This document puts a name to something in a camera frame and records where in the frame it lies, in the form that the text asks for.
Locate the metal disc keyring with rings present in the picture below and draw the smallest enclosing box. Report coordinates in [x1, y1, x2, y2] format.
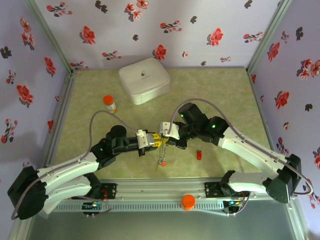
[155, 138, 169, 168]

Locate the orange-capped white pill bottle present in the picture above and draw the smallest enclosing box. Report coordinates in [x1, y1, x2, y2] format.
[103, 95, 118, 115]

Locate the white zip case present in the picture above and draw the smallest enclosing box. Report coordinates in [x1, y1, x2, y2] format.
[118, 57, 172, 106]

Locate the small circuit board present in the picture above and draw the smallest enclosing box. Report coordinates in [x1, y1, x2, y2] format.
[223, 199, 245, 214]
[82, 201, 106, 210]

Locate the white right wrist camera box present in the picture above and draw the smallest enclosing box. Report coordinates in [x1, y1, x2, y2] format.
[158, 121, 181, 140]

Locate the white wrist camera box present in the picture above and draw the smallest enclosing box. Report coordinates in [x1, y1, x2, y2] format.
[158, 121, 181, 140]
[135, 129, 156, 149]

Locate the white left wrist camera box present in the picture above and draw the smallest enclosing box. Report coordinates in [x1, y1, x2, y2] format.
[135, 129, 156, 149]

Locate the grey right arm cable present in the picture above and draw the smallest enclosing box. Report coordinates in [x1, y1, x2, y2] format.
[167, 98, 315, 217]

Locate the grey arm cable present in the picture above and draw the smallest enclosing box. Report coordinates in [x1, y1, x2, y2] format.
[11, 109, 141, 221]
[167, 98, 315, 217]

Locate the grey left arm cable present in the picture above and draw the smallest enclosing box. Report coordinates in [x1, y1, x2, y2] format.
[11, 109, 141, 221]

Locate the aluminium table edge rail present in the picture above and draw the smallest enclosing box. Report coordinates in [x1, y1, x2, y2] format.
[23, 177, 298, 201]

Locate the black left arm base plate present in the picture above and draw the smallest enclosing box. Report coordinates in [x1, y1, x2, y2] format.
[91, 183, 118, 200]

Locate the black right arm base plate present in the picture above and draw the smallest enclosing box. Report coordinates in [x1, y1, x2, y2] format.
[204, 181, 250, 198]

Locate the slotted grey cable tray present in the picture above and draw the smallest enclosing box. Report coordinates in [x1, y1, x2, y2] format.
[53, 201, 226, 213]

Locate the grey aluminium side rail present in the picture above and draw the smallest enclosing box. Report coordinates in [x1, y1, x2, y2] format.
[41, 69, 79, 181]

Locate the grey aluminium frame post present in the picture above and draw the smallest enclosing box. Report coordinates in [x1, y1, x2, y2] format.
[8, 218, 32, 240]
[284, 198, 310, 240]
[246, 0, 293, 75]
[24, 0, 76, 76]

